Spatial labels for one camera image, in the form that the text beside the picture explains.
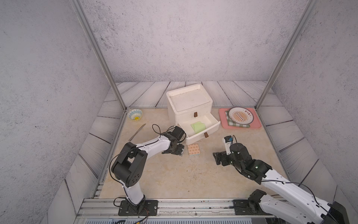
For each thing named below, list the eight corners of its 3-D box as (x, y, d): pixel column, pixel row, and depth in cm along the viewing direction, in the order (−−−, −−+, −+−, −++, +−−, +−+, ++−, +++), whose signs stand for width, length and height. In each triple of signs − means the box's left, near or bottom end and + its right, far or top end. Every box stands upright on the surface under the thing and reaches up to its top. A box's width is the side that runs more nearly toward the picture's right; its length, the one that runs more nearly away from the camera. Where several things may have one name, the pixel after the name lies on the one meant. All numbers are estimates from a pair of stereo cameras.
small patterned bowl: (127, 122, 114) (125, 118, 111) (130, 112, 121) (129, 108, 118) (140, 122, 114) (139, 118, 111) (143, 112, 121) (142, 108, 118)
